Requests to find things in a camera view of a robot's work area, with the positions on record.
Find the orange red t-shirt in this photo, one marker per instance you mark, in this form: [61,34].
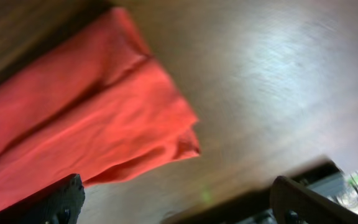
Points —
[99,105]

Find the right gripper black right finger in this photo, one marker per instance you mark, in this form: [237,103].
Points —
[289,200]

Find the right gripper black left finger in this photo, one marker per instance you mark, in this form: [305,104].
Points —
[59,203]

